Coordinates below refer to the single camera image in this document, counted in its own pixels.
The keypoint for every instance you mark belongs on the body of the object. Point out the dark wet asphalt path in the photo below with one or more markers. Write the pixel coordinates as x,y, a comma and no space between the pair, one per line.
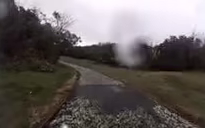
106,96

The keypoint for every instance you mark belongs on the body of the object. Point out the low bush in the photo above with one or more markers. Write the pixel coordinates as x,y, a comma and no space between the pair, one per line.
43,67

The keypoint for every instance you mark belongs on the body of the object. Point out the green grass lawn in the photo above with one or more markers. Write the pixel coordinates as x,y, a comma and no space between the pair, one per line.
20,90
166,85

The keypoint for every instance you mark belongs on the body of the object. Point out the wood of dark trees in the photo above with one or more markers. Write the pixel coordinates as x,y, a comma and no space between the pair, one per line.
176,53
23,36

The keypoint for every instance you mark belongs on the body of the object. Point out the robot's own part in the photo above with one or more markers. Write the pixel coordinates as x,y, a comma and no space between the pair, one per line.
64,126

